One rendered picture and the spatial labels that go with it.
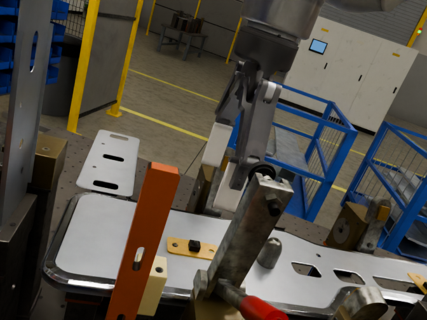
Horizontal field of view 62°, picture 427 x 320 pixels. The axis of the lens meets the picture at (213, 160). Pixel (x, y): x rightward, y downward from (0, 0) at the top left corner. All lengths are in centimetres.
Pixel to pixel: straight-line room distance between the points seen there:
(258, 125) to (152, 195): 15
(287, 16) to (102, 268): 38
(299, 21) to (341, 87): 819
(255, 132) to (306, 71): 808
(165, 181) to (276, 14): 22
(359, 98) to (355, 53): 98
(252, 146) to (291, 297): 27
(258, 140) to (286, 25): 13
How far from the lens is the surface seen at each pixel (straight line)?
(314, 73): 849
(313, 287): 62
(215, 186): 69
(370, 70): 869
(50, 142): 66
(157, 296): 43
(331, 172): 257
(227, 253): 38
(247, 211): 34
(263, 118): 40
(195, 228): 62
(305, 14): 43
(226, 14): 1252
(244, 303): 33
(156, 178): 32
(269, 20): 42
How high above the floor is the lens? 133
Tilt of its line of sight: 21 degrees down
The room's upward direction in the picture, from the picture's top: 19 degrees clockwise
